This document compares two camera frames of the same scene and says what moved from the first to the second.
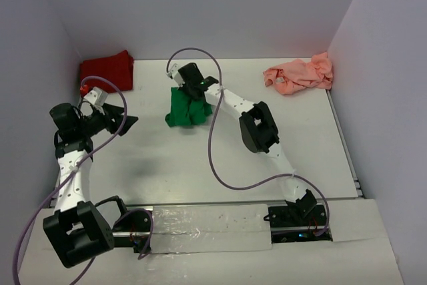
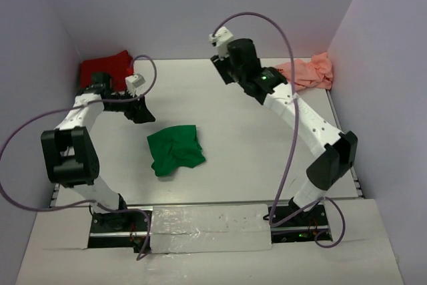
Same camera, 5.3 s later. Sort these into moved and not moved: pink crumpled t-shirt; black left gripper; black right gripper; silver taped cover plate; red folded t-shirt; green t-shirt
Moved: green t-shirt; black right gripper; black left gripper
Not moved: pink crumpled t-shirt; red folded t-shirt; silver taped cover plate
